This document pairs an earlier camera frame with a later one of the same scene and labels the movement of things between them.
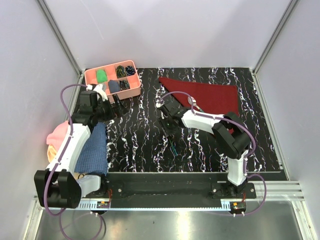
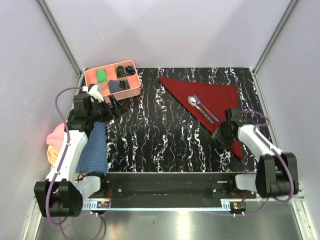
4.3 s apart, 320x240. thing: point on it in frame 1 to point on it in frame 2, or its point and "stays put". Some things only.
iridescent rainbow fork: (173, 147) to (198, 101)
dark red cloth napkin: (216, 99) stays put
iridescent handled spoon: (194, 103) stays put
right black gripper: (166, 132) to (218, 134)
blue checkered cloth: (92, 156) stays put
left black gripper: (121, 109) stays put
